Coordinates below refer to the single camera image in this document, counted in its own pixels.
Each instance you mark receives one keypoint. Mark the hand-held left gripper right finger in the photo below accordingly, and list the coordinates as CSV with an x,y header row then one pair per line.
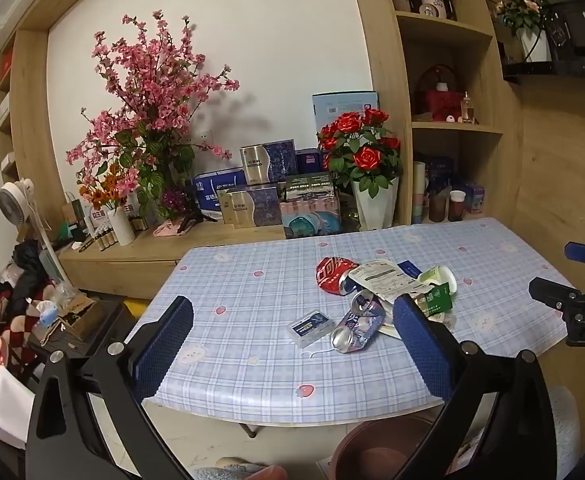
x,y
422,345

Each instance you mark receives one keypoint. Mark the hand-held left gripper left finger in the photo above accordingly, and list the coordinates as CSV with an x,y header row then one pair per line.
x,y
165,345

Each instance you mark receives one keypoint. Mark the green white foil packet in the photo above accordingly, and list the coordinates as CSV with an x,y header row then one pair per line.
x,y
437,300

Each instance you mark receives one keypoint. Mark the white green paper cup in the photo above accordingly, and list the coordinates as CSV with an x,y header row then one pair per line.
x,y
440,277

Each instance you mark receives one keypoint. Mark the white printed paper packet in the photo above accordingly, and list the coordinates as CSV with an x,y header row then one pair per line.
x,y
382,280

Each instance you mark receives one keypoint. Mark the small blue card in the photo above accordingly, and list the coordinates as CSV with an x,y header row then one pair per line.
x,y
408,268

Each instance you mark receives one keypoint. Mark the white floss pick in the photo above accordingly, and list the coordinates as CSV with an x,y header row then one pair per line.
x,y
317,350

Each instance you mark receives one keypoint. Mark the clear plastic floss box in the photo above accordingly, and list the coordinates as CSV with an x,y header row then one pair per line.
x,y
310,327

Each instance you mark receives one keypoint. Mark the maroon plastic trash bin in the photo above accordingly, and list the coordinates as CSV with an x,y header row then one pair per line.
x,y
372,447

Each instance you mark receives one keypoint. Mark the crushed red soda can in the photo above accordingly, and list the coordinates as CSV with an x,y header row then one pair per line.
x,y
330,272

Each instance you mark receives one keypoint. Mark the black low stool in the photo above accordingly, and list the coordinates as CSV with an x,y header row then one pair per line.
x,y
107,320

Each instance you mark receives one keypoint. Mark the wooden low cabinet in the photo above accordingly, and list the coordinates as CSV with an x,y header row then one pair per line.
x,y
137,260

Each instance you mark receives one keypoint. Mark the open cardboard box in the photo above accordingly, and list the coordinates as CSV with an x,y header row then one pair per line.
x,y
77,315

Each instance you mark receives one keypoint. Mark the fluffy pale stool cushion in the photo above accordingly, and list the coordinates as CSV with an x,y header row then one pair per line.
x,y
562,425

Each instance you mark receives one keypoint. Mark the small purple box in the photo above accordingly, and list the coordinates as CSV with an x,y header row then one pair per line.
x,y
474,199

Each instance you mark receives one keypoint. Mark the row of small brown bottles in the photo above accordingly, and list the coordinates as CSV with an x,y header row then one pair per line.
x,y
103,240

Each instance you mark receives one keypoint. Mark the blue white tissue pack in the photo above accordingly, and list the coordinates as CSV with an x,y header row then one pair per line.
x,y
46,314

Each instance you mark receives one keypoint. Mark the brown cup white lid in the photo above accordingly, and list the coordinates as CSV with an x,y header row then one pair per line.
x,y
457,207

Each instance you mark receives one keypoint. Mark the orange flowers white ribbed vase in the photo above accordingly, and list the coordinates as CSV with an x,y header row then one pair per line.
x,y
120,225

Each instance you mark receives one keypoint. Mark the brown glass cup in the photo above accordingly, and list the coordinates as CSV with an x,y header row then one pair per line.
x,y
437,207

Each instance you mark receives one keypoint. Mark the purple flower bunch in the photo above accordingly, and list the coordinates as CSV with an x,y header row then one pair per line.
x,y
175,202

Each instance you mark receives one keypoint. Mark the stack of pastel paper cups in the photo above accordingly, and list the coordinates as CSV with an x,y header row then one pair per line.
x,y
419,195

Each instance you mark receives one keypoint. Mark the green paper bag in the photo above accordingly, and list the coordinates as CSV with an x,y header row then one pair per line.
x,y
74,212

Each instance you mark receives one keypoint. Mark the blue white carton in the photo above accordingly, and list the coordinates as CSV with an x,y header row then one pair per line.
x,y
212,190

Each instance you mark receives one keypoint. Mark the pile of clothes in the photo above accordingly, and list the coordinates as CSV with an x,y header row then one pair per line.
x,y
12,290

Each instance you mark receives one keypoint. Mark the silver blue gift box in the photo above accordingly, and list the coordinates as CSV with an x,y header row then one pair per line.
x,y
252,207

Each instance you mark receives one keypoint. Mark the dark blue printed box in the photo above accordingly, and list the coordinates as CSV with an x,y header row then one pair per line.
x,y
441,172

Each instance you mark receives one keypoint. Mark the white printed bag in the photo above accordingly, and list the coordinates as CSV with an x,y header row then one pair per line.
x,y
2,405

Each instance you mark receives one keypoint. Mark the small glass perfume bottle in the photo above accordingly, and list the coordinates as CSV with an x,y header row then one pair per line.
x,y
467,110

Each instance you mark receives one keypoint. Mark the dark green flat box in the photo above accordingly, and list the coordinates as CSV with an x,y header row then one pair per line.
x,y
307,187

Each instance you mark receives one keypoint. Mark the red rose plant white pot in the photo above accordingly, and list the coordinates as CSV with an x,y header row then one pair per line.
x,y
362,155

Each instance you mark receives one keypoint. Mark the white standing fan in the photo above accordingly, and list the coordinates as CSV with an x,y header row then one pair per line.
x,y
17,202

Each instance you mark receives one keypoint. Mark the gold and blue gift box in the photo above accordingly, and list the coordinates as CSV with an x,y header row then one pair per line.
x,y
267,162

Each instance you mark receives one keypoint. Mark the red gift basket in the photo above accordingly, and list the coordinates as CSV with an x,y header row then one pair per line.
x,y
440,100

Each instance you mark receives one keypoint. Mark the small dark blue box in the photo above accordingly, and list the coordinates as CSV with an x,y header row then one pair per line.
x,y
308,162

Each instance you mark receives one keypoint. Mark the wooden shelf unit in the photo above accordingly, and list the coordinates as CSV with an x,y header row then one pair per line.
x,y
387,110

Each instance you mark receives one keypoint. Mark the pink rose plant white pot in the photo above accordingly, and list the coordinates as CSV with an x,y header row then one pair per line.
x,y
524,15

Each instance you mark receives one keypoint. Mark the light blue white box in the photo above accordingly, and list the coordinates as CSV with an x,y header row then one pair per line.
x,y
342,105

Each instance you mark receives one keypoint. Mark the pink blossom flower arrangement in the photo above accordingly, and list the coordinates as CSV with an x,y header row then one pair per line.
x,y
152,90

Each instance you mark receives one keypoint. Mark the black wall shelf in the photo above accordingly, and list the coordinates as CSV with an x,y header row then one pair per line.
x,y
547,69

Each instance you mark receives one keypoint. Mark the white wall socket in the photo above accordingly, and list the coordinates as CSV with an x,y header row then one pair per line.
x,y
206,136

